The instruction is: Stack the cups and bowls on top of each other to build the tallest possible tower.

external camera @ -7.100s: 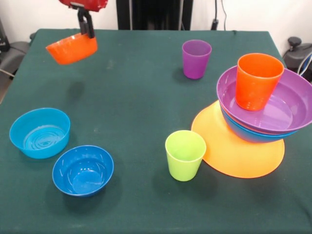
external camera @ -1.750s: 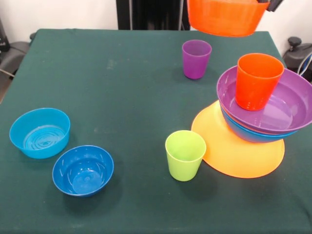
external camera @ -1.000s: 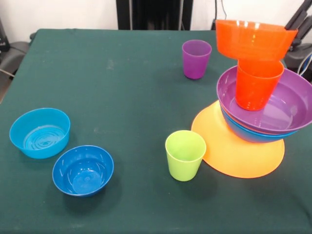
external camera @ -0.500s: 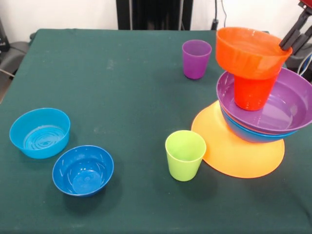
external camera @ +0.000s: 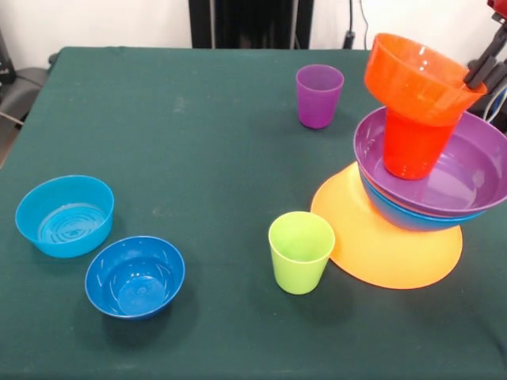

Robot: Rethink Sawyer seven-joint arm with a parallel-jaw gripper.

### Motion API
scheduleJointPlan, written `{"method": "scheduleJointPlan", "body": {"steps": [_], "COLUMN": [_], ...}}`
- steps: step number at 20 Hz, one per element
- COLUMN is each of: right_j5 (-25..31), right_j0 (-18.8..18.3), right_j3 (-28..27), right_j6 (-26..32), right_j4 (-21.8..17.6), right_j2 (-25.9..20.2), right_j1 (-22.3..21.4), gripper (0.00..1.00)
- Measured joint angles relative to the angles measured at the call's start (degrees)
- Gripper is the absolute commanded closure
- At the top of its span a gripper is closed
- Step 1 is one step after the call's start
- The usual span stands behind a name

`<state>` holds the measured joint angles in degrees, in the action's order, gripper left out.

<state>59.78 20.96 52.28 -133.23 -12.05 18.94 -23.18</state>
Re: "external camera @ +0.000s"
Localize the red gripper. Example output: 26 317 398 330
462 0 507 90

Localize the small orange bowl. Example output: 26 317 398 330
363 32 489 127

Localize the purple bowl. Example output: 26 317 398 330
353 105 507 219

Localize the orange cup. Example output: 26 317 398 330
382 106 463 181

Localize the large light blue bowl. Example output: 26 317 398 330
358 169 492 233

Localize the large yellow-orange bowl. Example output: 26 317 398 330
310 162 464 290

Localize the purple cup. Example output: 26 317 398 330
295 64 345 130

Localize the green cup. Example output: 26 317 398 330
268 211 337 296

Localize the dark blue bowl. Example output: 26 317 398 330
84 235 186 321

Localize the dark green tablecloth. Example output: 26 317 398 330
0 46 507 380

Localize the flat-bottomed light blue bowl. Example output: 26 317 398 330
14 174 116 259

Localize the thin black cable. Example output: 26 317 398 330
355 0 372 51

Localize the black cable with plug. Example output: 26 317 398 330
342 0 356 51

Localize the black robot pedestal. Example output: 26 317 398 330
189 0 314 51

